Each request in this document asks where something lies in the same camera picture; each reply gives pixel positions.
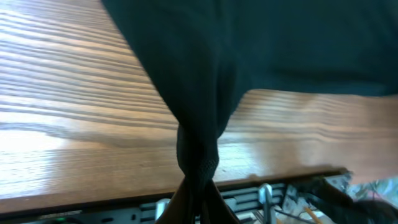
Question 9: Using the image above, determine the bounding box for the left grey rail clamp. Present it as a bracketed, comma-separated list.
[155, 198, 170, 221]

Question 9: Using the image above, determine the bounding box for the grey rail clamp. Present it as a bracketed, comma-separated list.
[258, 184, 277, 224]
[155, 198, 170, 221]

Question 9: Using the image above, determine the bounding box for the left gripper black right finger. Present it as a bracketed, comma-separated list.
[200, 181, 240, 224]

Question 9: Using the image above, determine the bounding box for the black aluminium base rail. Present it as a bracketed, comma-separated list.
[2, 170, 351, 224]

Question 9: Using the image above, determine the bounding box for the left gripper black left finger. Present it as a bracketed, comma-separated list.
[155, 179, 199, 224]

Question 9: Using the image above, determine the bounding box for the right grey rail clamp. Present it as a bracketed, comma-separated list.
[258, 184, 277, 224]

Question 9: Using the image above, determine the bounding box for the black t-shirt with logo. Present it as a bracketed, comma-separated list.
[101, 0, 398, 200]

